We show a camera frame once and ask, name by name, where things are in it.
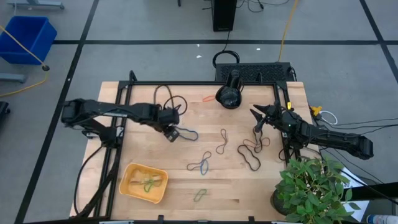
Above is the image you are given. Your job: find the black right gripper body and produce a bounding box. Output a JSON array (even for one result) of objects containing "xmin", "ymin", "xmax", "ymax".
[{"xmin": 254, "ymin": 101, "xmax": 297, "ymax": 134}]

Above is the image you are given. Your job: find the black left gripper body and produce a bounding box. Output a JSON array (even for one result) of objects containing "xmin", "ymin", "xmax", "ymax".
[{"xmin": 156, "ymin": 106, "xmax": 181, "ymax": 143}]

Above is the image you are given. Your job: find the slim dark brown rubber band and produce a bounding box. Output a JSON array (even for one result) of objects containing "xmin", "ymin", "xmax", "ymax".
[{"xmin": 252, "ymin": 127, "xmax": 264, "ymax": 154}]

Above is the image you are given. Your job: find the reddish brown rubber band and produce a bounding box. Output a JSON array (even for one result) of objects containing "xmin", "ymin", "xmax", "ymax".
[{"xmin": 242, "ymin": 138, "xmax": 271, "ymax": 149}]

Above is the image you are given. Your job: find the large blue rubber band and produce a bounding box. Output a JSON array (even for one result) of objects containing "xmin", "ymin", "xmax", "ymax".
[{"xmin": 174, "ymin": 126, "xmax": 199, "ymax": 142}]

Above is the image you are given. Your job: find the thick dark brown rubber band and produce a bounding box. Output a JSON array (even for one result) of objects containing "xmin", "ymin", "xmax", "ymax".
[{"xmin": 237, "ymin": 144, "xmax": 262, "ymax": 172}]

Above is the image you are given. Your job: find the thin brown rubber band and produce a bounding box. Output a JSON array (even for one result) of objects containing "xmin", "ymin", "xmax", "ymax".
[{"xmin": 215, "ymin": 128, "xmax": 229, "ymax": 156}]

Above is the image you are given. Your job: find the thin dark rubber band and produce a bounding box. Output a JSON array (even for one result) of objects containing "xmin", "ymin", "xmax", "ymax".
[{"xmin": 186, "ymin": 151, "xmax": 213, "ymax": 172}]

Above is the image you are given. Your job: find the small green rubber band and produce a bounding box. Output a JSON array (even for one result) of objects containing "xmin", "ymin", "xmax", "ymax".
[{"xmin": 143, "ymin": 178, "xmax": 157, "ymax": 193}]

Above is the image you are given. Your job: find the wide tan rubber band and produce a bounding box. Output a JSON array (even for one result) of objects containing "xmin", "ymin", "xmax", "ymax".
[{"xmin": 129, "ymin": 174, "xmax": 163, "ymax": 188}]

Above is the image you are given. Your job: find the large green rubber band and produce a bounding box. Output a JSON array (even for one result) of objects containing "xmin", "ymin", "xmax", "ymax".
[{"xmin": 193, "ymin": 189, "xmax": 208, "ymax": 202}]

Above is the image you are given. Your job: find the yellow plastic bin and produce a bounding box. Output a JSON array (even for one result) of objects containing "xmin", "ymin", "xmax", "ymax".
[{"xmin": 118, "ymin": 162, "xmax": 169, "ymax": 205}]

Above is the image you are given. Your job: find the blue plastic floor bin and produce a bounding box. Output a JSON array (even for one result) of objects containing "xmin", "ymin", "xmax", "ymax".
[{"xmin": 0, "ymin": 16, "xmax": 58, "ymax": 66}]

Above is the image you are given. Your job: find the black perforated metal box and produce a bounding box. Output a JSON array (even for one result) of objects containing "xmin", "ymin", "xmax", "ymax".
[{"xmin": 215, "ymin": 62, "xmax": 295, "ymax": 83}]

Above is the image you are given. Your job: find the green potted plant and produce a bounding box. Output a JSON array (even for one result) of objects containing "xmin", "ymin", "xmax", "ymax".
[{"xmin": 269, "ymin": 154, "xmax": 362, "ymax": 224}]

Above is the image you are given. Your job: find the black computer tower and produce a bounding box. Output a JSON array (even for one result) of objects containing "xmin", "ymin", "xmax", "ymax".
[{"xmin": 211, "ymin": 0, "xmax": 238, "ymax": 32}]

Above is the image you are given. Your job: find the white paper sheet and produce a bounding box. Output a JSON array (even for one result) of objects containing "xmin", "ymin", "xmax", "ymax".
[{"xmin": 337, "ymin": 166, "xmax": 371, "ymax": 223}]

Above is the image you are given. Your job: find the black floor beam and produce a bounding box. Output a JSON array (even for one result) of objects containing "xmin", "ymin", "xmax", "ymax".
[{"xmin": 345, "ymin": 181, "xmax": 398, "ymax": 202}]

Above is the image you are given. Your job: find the white spray bottle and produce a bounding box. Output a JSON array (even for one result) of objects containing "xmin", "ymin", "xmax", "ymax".
[{"xmin": 366, "ymin": 214, "xmax": 398, "ymax": 224}]

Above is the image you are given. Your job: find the grey furniture leg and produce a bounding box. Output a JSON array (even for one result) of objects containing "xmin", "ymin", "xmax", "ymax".
[
  {"xmin": 6, "ymin": 0, "xmax": 65, "ymax": 11},
  {"xmin": 0, "ymin": 72, "xmax": 27, "ymax": 84}
]

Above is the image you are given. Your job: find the black floor object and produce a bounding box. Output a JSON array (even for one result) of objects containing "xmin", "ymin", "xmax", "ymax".
[{"xmin": 0, "ymin": 101, "xmax": 11, "ymax": 123}]

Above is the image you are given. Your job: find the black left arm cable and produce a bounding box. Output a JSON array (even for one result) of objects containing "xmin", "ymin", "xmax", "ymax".
[{"xmin": 153, "ymin": 84, "xmax": 188, "ymax": 116}]

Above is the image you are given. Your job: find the black metal table frame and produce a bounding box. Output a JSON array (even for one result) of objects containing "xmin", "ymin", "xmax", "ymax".
[{"xmin": 74, "ymin": 70, "xmax": 302, "ymax": 224}]

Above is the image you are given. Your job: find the white looped cable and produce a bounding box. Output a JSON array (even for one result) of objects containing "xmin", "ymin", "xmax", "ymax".
[{"xmin": 319, "ymin": 110, "xmax": 339, "ymax": 126}]

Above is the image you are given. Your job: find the black coiled floor cable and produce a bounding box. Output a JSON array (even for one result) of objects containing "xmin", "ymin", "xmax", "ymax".
[{"xmin": 212, "ymin": 30, "xmax": 241, "ymax": 69}]

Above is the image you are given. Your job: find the yellow hanging cable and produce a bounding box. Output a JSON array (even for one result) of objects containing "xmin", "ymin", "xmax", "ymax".
[{"xmin": 277, "ymin": 0, "xmax": 300, "ymax": 62}]

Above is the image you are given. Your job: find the black base cable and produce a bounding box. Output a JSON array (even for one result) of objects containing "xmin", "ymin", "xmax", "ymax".
[{"xmin": 73, "ymin": 144, "xmax": 105, "ymax": 217}]

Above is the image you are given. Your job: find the yellow floor rope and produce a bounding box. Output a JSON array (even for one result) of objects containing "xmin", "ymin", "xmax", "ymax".
[{"xmin": 0, "ymin": 25, "xmax": 50, "ymax": 98}]

